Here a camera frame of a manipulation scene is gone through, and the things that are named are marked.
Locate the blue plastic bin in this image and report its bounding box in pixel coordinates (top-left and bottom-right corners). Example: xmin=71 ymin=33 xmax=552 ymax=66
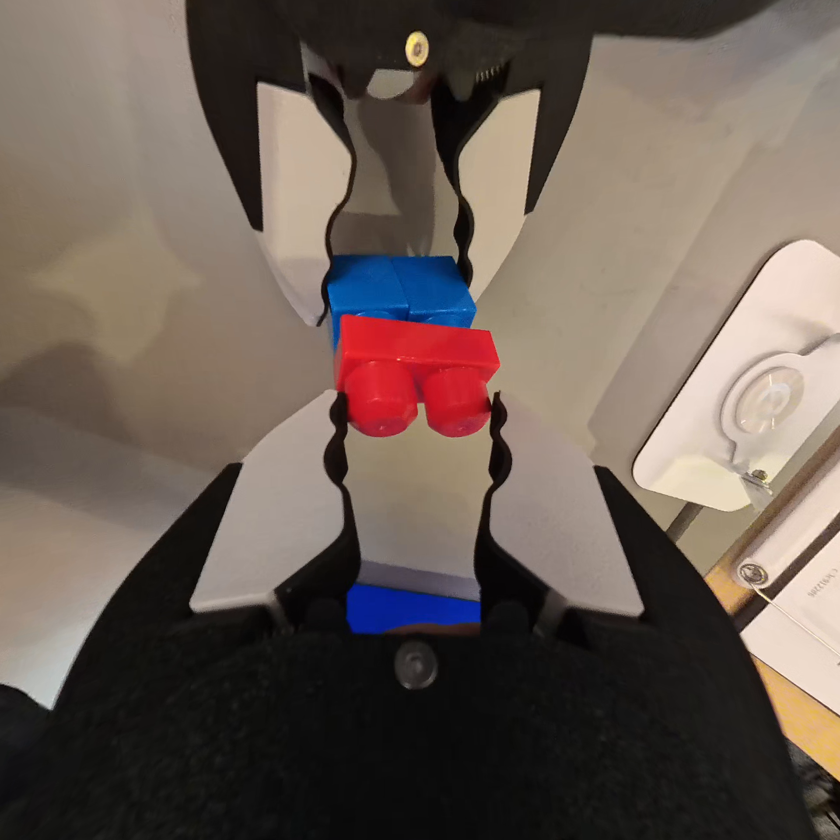
xmin=345 ymin=583 xmax=482 ymax=635

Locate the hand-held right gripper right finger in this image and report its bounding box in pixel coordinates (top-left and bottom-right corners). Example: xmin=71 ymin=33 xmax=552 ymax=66
xmin=472 ymin=391 xmax=645 ymax=618

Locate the printed instruction sheet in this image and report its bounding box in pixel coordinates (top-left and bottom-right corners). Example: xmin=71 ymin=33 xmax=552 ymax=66
xmin=742 ymin=538 xmax=840 ymax=718

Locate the red two-stud block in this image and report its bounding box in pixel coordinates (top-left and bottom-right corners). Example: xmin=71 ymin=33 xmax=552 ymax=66
xmin=333 ymin=314 xmax=501 ymax=439

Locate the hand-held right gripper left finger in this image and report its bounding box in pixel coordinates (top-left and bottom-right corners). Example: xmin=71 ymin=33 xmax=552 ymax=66
xmin=189 ymin=391 xmax=363 ymax=618

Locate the grey desk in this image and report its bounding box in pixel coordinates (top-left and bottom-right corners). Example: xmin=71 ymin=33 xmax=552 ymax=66
xmin=0 ymin=0 xmax=840 ymax=710

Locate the white tilting stand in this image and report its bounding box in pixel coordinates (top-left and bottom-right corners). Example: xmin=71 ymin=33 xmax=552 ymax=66
xmin=633 ymin=239 xmax=840 ymax=605

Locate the blue one-stud block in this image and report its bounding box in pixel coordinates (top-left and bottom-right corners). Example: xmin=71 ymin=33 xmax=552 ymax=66
xmin=323 ymin=255 xmax=409 ymax=349
xmin=392 ymin=255 xmax=478 ymax=329

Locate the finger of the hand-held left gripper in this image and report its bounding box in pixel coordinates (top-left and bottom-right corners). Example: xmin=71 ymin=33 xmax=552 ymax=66
xmin=430 ymin=85 xmax=543 ymax=303
xmin=255 ymin=72 xmax=360 ymax=329

